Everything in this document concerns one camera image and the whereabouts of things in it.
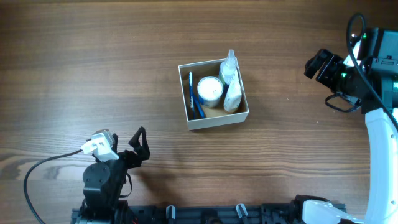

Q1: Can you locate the blue disposable razor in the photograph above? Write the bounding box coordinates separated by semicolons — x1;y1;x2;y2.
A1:
193;94;206;118

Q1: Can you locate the clear spray bottle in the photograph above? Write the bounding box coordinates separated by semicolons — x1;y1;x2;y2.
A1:
219;49;237;85

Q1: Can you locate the white squeeze tube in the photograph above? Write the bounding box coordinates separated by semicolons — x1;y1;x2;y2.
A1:
223;72;242;114

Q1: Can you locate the blue white toothbrush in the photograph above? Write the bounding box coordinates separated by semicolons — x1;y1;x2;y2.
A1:
188;72;196;119

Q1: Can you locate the white lidded round jar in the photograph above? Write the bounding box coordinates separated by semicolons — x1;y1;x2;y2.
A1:
197;76;223;108

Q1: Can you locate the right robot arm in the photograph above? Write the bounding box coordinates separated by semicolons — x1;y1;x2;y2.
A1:
300;28;397;223

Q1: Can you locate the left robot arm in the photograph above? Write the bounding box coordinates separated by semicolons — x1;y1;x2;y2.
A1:
71;127;150;223

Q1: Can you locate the white cardboard box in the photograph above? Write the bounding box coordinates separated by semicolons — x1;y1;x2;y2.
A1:
178;58;249;131

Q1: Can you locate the left black camera cable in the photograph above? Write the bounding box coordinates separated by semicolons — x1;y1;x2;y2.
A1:
23;149;83;224

